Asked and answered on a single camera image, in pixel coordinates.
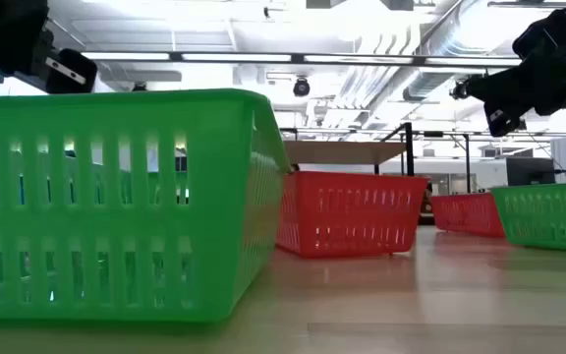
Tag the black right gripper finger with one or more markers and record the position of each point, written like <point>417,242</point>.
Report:
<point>504,87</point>
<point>504,115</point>

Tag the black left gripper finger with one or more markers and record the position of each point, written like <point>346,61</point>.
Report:
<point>74,74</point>

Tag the red plastic basket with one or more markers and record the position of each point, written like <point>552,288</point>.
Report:
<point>352,211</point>
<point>465,214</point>

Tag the green plastic basket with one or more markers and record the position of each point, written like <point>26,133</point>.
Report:
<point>214,206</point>
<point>548,216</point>

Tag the black-framed wooden shelf table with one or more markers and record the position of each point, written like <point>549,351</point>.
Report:
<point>467,162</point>

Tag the black ceiling spotlight cluster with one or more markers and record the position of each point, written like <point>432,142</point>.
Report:
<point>458,91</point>

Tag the black computer monitor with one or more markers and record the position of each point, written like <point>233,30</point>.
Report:
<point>528,171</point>

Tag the long ceiling light bar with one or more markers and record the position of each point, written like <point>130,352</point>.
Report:
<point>234,57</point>

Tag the black round ceiling camera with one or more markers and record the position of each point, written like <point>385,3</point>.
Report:
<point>139,87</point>
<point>301,87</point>

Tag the silver ventilation duct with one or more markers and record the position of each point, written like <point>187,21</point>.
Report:
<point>430,83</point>

